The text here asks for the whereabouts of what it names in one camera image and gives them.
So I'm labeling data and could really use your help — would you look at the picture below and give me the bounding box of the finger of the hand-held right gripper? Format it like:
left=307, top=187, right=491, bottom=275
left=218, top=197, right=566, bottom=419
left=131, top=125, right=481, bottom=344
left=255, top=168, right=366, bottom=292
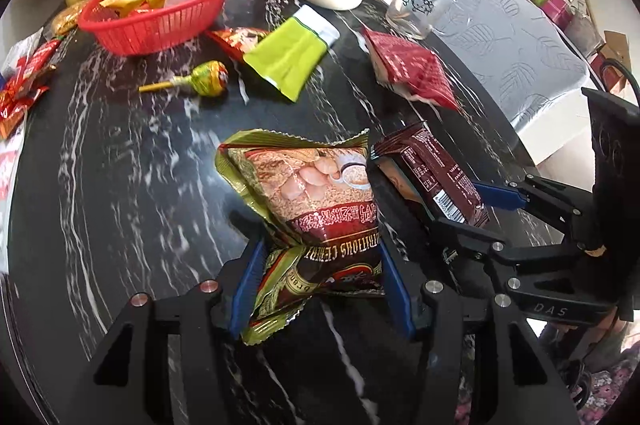
left=366, top=155, right=506, bottom=266
left=472, top=175, right=596, bottom=238

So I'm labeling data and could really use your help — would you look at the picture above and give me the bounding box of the lime green snack packet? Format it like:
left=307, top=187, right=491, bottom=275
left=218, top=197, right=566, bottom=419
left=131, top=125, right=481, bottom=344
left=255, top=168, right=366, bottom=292
left=243, top=5, right=340, bottom=102

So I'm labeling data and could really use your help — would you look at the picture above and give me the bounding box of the glass mug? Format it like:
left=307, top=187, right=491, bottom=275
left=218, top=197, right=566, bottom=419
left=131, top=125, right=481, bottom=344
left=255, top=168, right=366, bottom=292
left=386, top=0, right=461, bottom=40

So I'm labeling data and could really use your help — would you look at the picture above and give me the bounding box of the pile of small red sachets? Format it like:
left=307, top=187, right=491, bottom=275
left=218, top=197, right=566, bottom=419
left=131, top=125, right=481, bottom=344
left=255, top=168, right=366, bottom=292
left=0, top=37, right=63, bottom=140

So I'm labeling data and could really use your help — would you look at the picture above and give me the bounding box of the large red snack packet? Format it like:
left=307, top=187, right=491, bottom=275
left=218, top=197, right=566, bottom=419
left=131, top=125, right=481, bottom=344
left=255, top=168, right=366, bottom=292
left=361, top=26, right=461, bottom=112

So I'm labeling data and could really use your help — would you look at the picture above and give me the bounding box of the green brown cereal packet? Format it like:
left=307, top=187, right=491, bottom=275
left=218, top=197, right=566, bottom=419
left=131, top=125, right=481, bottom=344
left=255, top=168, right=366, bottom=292
left=215, top=128, right=386, bottom=346

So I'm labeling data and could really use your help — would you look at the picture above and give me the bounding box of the dark brown snack packet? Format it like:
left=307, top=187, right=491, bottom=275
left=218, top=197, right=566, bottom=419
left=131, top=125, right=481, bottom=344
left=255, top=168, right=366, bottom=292
left=372, top=122, right=491, bottom=228

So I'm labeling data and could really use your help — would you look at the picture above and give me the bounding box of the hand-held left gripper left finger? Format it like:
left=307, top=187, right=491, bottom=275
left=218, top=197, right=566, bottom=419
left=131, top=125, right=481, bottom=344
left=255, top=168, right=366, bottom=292
left=75, top=239, right=268, bottom=425

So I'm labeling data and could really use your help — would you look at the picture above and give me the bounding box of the red orange snack packet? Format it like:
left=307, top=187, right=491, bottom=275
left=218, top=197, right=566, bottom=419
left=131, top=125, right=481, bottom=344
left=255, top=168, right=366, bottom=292
left=206, top=27, right=271, bottom=63

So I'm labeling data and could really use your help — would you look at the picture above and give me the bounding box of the grey leaf print chair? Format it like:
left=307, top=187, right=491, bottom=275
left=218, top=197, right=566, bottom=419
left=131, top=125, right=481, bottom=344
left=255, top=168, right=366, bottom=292
left=432, top=0, right=601, bottom=136

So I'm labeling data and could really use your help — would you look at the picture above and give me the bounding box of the red plastic basket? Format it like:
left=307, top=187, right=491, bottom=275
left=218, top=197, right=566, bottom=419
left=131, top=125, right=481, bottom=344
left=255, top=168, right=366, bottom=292
left=77, top=0, right=244, bottom=56

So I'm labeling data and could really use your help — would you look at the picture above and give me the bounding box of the gold foil packet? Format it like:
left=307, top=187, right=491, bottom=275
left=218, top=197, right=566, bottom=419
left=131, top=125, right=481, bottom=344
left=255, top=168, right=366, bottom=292
left=51, top=0, right=91, bottom=36

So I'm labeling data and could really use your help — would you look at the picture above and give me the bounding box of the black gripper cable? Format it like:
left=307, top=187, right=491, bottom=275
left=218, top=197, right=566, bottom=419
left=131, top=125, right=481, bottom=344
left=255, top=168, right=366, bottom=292
left=600, top=59, right=640, bottom=106

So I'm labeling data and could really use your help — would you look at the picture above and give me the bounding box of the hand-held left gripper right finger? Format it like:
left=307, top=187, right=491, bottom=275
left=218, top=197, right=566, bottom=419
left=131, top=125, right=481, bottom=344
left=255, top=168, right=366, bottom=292
left=377, top=240, right=571, bottom=425

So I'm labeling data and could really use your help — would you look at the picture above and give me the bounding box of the foil wrapped lollipop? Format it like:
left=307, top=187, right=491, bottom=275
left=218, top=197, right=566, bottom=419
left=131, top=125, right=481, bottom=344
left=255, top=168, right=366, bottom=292
left=139, top=61, right=230, bottom=96

